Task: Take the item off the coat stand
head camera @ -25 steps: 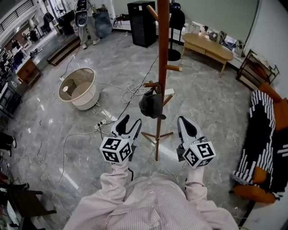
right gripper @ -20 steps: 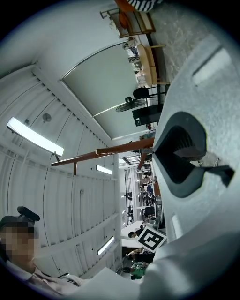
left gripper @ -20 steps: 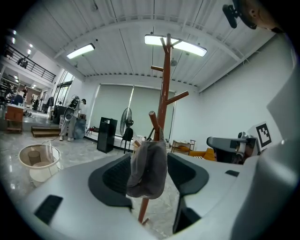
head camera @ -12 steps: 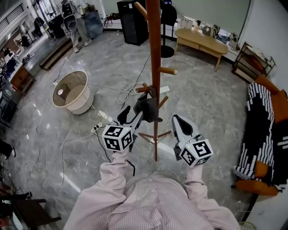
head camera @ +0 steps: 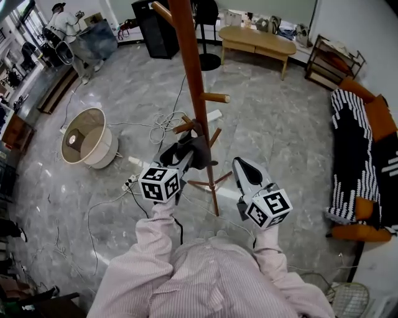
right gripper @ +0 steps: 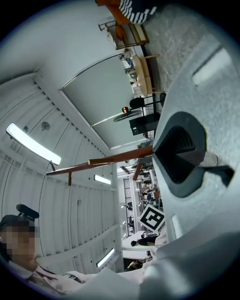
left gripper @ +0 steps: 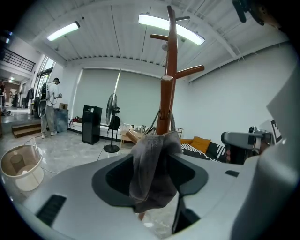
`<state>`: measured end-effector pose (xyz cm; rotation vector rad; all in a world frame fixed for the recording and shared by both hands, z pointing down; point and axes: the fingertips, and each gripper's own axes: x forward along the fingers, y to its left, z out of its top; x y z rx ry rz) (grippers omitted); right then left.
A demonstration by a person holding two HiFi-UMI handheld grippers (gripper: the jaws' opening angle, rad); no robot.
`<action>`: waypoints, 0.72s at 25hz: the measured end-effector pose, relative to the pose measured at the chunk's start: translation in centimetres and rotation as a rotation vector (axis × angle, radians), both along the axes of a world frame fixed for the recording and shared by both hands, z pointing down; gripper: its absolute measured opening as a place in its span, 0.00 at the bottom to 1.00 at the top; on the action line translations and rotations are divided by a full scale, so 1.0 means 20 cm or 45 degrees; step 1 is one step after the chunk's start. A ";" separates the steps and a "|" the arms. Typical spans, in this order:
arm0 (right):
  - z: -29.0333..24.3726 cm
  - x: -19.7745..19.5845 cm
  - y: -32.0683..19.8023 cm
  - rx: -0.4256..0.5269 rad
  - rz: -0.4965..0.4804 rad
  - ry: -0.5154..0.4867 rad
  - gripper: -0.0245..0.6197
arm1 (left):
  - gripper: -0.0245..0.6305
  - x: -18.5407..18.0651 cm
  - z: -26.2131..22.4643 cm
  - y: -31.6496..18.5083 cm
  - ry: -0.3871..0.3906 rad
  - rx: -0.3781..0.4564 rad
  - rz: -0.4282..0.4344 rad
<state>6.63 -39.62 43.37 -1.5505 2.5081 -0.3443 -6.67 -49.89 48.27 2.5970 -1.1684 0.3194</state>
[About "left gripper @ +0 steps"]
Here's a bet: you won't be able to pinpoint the black railing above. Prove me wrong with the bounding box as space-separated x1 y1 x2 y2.
0 47 36 72

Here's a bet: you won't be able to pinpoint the black white striped blanket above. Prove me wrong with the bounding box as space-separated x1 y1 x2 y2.
181 141 227 163

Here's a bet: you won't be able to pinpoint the black standing fan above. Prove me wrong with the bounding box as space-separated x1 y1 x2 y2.
103 93 121 154

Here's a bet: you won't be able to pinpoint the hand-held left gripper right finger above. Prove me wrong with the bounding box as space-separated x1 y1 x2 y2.
165 153 209 235

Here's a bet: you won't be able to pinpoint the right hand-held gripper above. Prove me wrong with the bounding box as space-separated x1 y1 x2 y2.
221 63 300 165

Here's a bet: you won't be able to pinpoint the wooden steps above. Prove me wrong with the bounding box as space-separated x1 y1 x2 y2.
11 122 43 139

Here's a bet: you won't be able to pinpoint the light wooden table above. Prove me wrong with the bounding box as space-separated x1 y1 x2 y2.
120 130 146 150

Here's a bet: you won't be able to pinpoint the grey cloth item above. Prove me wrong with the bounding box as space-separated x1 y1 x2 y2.
129 130 184 214

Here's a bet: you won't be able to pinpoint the orange cushion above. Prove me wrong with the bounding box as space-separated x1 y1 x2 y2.
190 136 211 153

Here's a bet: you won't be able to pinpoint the long ceiling light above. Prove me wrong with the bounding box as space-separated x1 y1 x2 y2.
137 13 206 46
46 21 81 42

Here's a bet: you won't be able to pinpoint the blue grey board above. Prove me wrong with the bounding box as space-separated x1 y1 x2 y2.
54 108 69 133

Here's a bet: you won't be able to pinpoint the grey roller blind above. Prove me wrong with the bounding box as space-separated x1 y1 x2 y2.
72 67 165 129

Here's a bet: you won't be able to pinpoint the black tower appliance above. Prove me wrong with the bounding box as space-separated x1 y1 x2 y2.
82 105 103 145

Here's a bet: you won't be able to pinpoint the brown wooden coat stand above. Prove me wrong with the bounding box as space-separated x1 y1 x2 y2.
126 5 205 221

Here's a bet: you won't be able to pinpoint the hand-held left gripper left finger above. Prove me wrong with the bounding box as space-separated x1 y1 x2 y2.
91 154 135 207

